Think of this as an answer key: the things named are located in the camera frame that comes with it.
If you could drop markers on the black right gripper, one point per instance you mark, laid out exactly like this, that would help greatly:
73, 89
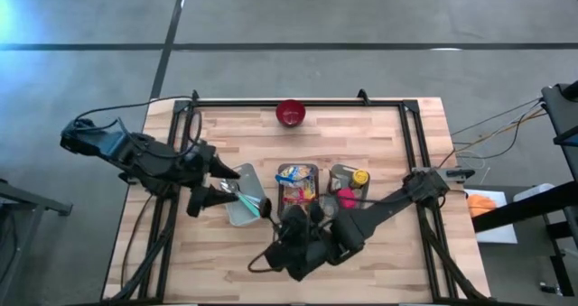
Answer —
298, 254

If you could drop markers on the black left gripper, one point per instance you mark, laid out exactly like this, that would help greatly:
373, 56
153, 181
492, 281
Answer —
198, 166

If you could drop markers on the blue yellow snack packet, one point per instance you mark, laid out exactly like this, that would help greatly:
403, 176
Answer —
293, 175

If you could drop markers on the red box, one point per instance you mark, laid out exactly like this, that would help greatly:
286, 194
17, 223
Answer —
347, 198

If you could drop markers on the yellow-lidded spice jar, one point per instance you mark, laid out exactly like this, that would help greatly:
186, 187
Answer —
360, 178

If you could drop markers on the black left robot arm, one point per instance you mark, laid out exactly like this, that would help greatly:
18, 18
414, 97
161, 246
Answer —
135, 154

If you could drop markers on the dark grey plastic bin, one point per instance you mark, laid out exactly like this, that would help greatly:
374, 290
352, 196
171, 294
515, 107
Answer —
279, 197

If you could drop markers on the light grey plastic bin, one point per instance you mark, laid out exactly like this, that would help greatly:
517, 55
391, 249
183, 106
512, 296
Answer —
341, 170
250, 179

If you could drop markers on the red and black bowl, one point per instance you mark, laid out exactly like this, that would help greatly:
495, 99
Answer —
290, 113

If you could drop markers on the orange cloth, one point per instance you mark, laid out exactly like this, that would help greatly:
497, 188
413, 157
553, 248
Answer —
481, 204

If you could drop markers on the grey metal stand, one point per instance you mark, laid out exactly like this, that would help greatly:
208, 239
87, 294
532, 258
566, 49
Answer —
27, 197

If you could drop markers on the white paper sheet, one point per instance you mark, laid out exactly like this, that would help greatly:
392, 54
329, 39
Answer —
496, 234

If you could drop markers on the black metal beam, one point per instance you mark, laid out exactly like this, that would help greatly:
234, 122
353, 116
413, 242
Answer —
524, 209

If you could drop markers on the white plastic container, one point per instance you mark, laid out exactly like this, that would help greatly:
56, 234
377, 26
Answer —
533, 191

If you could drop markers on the small black device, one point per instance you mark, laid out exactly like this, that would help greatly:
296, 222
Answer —
548, 288

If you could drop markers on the black equipment cart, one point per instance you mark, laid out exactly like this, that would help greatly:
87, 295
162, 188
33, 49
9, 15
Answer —
562, 116

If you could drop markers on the black aluminium table frame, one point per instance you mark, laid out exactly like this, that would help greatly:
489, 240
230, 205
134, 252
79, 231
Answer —
352, 103

